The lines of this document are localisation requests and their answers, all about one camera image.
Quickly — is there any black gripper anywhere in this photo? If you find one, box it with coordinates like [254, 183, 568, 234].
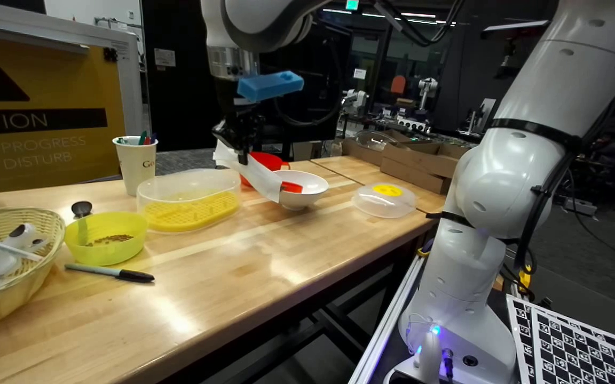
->
[212, 105, 266, 160]

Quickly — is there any white napkin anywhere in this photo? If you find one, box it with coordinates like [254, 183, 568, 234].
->
[213, 140, 283, 202]

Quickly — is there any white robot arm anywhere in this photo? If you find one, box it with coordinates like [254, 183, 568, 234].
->
[201, 0, 615, 384]

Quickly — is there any yellow clear plastic container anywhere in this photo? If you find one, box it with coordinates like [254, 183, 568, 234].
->
[138, 169, 242, 231]

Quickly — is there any red plastic bowl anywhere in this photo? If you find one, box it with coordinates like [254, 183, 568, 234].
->
[239, 151, 291, 187]

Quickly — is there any white bowl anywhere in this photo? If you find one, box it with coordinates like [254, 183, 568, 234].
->
[278, 171, 329, 208]

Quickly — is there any white paper cup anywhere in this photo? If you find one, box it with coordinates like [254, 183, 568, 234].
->
[113, 134, 158, 197]

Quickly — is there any clear lid with yellow item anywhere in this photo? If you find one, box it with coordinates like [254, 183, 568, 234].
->
[352, 182, 416, 217]

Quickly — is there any small yellow-green bowl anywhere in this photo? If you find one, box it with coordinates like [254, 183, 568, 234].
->
[64, 210, 147, 266]

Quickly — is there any black marker pen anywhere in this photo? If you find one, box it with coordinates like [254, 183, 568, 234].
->
[64, 264, 155, 284]

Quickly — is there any yellow caution sign board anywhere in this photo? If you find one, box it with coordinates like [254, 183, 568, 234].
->
[0, 39, 126, 190]

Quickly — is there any wicker basket with items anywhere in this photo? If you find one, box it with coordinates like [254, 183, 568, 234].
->
[0, 207, 64, 320]

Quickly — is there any checkerboard calibration board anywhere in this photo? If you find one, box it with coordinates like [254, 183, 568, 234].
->
[507, 297, 615, 384]

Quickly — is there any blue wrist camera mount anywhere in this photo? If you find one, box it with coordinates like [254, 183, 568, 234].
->
[238, 71, 305, 103]

